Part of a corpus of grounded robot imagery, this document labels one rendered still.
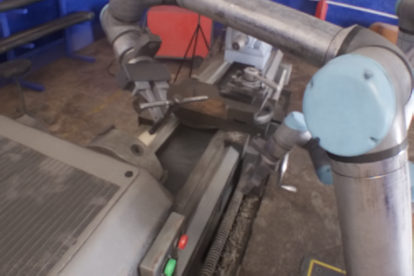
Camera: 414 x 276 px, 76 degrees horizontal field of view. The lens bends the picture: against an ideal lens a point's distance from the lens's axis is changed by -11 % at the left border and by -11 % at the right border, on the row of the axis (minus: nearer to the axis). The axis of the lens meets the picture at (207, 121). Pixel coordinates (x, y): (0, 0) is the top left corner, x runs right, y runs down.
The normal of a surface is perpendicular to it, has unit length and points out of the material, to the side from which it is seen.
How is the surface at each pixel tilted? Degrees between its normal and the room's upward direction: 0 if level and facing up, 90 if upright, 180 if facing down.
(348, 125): 83
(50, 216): 0
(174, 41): 90
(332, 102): 83
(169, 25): 90
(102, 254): 45
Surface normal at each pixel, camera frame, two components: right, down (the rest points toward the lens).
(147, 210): 0.71, -0.41
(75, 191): 0.07, -0.83
